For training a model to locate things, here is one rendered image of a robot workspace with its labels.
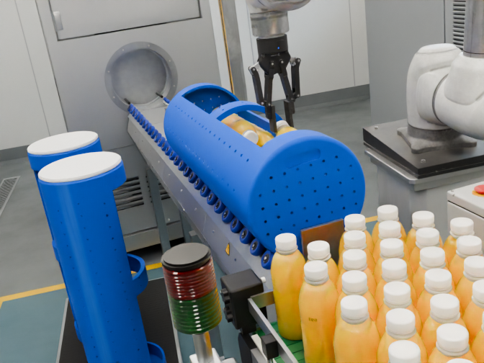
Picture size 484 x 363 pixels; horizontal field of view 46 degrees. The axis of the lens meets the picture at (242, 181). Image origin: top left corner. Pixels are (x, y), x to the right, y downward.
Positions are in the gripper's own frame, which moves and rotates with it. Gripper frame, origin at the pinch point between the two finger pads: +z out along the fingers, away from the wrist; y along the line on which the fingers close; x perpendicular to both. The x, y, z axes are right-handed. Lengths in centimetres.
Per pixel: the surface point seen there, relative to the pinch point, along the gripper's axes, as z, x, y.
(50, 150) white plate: 19, -91, 59
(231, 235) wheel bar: 29.4, -1.8, 17.1
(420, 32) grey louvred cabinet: 15, -164, -159
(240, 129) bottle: 4.1, -11.3, 7.4
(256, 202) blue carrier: 9.7, 25.7, 17.6
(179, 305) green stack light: 1, 70, 44
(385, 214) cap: 11.5, 43.6, -2.2
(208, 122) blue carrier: 1.9, -17.0, 14.6
